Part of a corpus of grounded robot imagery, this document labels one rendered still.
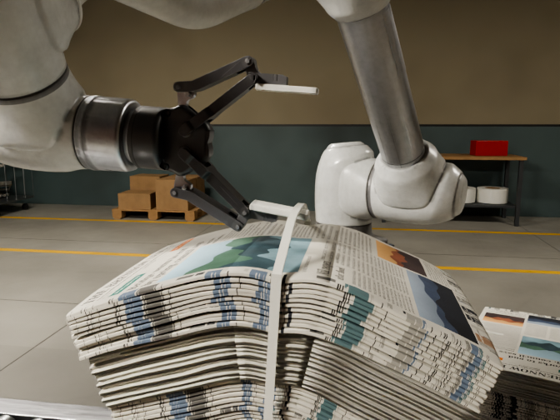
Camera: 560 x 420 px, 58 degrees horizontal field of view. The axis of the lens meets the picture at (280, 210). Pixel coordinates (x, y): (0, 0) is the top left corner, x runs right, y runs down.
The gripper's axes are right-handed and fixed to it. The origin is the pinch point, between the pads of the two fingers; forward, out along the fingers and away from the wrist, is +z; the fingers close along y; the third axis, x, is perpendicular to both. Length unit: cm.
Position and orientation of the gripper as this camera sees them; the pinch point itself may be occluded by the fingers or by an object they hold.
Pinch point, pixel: (303, 151)
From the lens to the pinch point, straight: 59.2
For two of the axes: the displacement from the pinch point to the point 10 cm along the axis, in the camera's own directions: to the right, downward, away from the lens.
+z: 9.9, 1.0, -1.2
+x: -1.4, 2.0, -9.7
